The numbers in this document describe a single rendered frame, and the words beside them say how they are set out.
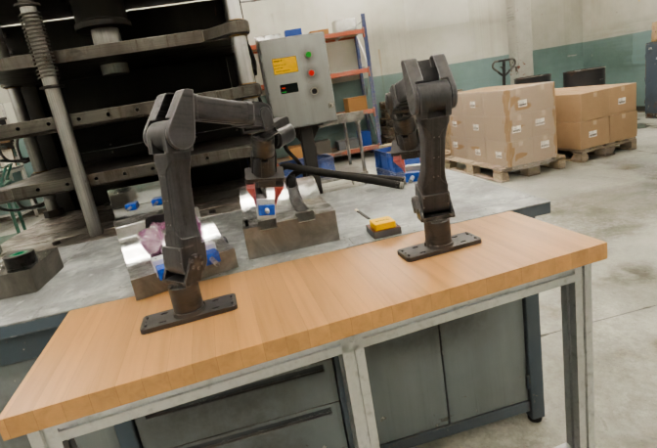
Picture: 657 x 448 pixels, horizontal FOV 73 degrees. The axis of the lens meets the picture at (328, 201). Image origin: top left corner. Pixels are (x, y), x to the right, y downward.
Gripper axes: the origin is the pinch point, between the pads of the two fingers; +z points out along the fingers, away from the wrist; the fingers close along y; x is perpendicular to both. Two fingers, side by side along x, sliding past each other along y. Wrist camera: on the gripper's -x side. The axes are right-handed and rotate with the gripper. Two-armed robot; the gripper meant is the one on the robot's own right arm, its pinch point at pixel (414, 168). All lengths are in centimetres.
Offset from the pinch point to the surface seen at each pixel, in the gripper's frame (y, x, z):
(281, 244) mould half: 35.3, 29.4, -2.4
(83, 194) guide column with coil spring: 135, -7, 0
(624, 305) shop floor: -80, -32, 125
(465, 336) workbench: -10, 29, 47
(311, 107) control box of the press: 51, -66, 11
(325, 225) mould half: 23.7, 22.8, -1.7
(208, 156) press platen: 91, -35, 9
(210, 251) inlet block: 48, 40, -13
